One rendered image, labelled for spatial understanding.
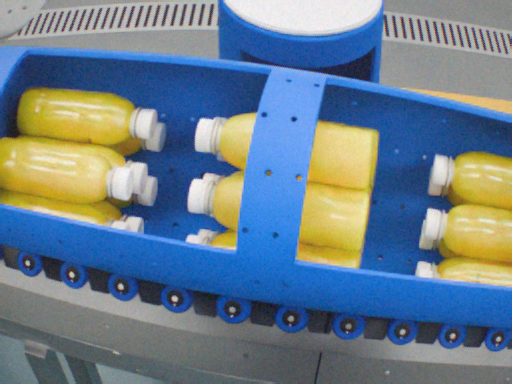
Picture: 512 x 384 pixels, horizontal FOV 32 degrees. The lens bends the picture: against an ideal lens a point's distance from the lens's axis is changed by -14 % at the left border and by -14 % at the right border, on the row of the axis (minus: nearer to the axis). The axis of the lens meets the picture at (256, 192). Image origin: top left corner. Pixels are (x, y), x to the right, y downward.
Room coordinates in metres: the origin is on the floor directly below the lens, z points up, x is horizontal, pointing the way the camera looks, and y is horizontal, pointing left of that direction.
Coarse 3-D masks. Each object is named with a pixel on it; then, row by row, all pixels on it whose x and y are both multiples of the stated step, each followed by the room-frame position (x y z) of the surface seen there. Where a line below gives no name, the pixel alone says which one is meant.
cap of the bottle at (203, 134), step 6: (204, 120) 0.82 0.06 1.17; (210, 120) 0.82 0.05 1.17; (198, 126) 0.81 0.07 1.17; (204, 126) 0.81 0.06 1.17; (210, 126) 0.81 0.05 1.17; (198, 132) 0.80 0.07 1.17; (204, 132) 0.80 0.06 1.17; (210, 132) 0.80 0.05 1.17; (198, 138) 0.80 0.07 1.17; (204, 138) 0.80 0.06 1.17; (210, 138) 0.80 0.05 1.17; (198, 144) 0.79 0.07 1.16; (204, 144) 0.79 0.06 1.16; (198, 150) 0.80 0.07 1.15; (204, 150) 0.79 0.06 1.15; (210, 150) 0.79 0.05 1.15
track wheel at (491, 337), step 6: (492, 330) 0.63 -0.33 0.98; (498, 330) 0.63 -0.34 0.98; (504, 330) 0.63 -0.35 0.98; (510, 330) 0.63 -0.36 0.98; (486, 336) 0.62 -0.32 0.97; (492, 336) 0.62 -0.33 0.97; (498, 336) 0.62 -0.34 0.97; (504, 336) 0.62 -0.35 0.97; (510, 336) 0.62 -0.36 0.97; (486, 342) 0.62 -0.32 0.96; (492, 342) 0.62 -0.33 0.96; (498, 342) 0.62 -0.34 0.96; (504, 342) 0.61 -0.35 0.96; (492, 348) 0.61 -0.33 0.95; (498, 348) 0.61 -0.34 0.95
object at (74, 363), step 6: (66, 360) 0.92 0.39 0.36; (72, 360) 0.92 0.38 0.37; (78, 360) 0.92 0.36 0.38; (84, 360) 0.92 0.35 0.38; (72, 366) 0.92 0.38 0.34; (78, 366) 0.92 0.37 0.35; (84, 366) 0.91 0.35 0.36; (90, 366) 0.93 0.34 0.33; (96, 366) 0.96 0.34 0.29; (72, 372) 0.92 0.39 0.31; (78, 372) 0.92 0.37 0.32; (84, 372) 0.92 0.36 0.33; (90, 372) 0.92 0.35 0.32; (96, 372) 0.95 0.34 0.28; (78, 378) 0.92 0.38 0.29; (84, 378) 0.92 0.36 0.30; (90, 378) 0.92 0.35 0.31; (96, 378) 0.94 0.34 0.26
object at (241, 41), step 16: (224, 16) 1.22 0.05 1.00; (224, 32) 1.22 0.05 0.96; (240, 32) 1.18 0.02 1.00; (256, 32) 1.16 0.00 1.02; (272, 32) 1.15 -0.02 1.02; (352, 32) 1.16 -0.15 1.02; (368, 32) 1.18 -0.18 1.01; (224, 48) 1.22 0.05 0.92; (240, 48) 1.18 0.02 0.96; (256, 48) 1.16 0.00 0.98; (272, 48) 1.15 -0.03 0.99; (288, 48) 1.14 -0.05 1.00; (304, 48) 1.14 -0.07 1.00; (320, 48) 1.14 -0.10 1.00; (336, 48) 1.15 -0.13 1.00; (352, 48) 1.16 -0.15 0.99; (368, 48) 1.18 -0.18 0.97; (272, 64) 1.41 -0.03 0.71; (288, 64) 1.14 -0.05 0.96; (304, 64) 1.14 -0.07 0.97; (320, 64) 1.14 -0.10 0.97; (336, 64) 1.15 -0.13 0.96; (352, 64) 1.37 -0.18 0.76; (368, 64) 1.32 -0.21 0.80; (368, 80) 1.32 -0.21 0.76
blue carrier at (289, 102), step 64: (0, 64) 0.89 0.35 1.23; (64, 64) 0.98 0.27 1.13; (128, 64) 0.96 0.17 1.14; (192, 64) 0.88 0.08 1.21; (256, 64) 0.89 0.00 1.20; (0, 128) 0.90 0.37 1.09; (192, 128) 0.94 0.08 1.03; (256, 128) 0.76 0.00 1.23; (384, 128) 0.90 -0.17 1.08; (448, 128) 0.88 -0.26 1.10; (256, 192) 0.70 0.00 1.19; (384, 192) 0.86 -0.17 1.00; (64, 256) 0.71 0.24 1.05; (128, 256) 0.68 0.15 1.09; (192, 256) 0.67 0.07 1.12; (256, 256) 0.66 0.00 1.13; (384, 256) 0.78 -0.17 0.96; (448, 320) 0.61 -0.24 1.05
